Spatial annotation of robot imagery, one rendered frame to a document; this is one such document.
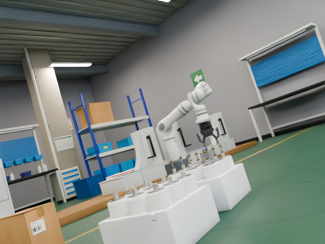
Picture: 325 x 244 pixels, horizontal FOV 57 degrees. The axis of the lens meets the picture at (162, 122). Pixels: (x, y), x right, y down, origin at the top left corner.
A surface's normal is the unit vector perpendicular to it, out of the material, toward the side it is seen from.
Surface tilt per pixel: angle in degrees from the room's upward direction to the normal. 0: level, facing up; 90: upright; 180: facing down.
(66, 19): 90
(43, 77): 90
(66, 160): 90
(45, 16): 90
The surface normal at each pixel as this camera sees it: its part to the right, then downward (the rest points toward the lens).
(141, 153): 0.67, -0.28
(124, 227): -0.54, 0.08
